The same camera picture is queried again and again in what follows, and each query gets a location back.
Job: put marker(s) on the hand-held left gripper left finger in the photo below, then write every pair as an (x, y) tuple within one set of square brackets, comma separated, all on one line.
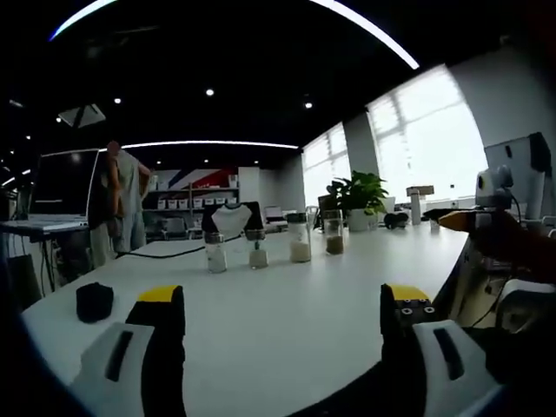
[(130, 347)]

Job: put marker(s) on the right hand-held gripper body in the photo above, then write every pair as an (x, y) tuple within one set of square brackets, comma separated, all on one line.
[(494, 184)]

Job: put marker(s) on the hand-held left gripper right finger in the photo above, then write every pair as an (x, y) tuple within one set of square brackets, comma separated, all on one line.
[(404, 347)]

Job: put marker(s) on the seasoning bottle with brown spice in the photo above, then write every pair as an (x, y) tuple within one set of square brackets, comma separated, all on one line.
[(334, 243)]

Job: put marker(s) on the seasoning bottle with white powder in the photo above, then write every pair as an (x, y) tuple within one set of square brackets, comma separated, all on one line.
[(216, 258)]

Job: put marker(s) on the tall seasoning bottle white grains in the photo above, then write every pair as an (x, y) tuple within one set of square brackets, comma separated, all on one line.
[(299, 249)]

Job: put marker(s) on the seasoning bottle with green label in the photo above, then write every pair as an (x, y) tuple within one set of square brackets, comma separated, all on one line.
[(258, 258)]

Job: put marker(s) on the white slim bottle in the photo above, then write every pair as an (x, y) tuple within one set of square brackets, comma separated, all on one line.
[(415, 208)]

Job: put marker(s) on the cardboard box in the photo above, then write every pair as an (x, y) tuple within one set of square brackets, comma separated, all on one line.
[(420, 190)]

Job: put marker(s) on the black bag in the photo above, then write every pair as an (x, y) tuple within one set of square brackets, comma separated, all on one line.
[(396, 220)]

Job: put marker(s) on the black cloth lump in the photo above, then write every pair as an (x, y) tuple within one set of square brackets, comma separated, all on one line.
[(94, 302)]

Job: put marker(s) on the green potted plant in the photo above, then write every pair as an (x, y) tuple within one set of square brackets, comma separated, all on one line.
[(362, 191)]

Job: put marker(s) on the white chair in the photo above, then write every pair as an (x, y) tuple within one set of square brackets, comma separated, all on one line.
[(527, 299)]

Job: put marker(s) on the small dark monitor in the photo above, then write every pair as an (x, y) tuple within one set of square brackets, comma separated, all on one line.
[(326, 210)]

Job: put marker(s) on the white side desk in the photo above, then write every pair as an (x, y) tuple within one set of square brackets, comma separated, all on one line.
[(43, 226)]

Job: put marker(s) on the storage shelf with white boxes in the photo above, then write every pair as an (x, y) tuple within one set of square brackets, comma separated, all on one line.
[(191, 200)]

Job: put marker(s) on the white and black stand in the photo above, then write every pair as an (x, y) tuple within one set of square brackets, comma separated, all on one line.
[(231, 219)]

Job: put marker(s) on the dark computer monitor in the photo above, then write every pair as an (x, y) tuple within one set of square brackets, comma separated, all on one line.
[(63, 182)]

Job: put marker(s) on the long ceiling light strip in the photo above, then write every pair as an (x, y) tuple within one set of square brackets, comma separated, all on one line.
[(382, 30)]

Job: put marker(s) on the short ceiling light strip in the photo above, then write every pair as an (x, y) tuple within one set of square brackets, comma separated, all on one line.
[(208, 143)]

